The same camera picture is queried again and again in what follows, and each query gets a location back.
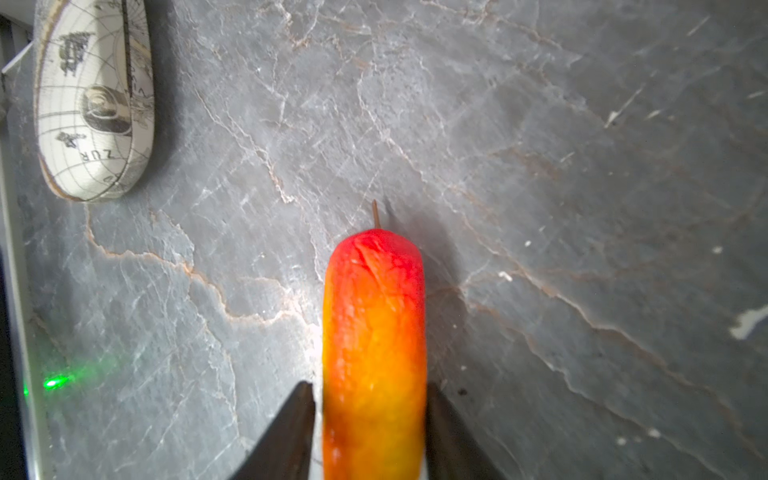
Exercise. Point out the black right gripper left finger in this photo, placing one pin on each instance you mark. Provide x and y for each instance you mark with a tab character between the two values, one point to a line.
284	450

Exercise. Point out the red-yellow fake mango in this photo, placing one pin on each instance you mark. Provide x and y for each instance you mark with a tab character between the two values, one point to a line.
374	358

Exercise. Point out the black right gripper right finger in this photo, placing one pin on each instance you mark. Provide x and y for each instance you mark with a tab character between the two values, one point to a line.
451	450

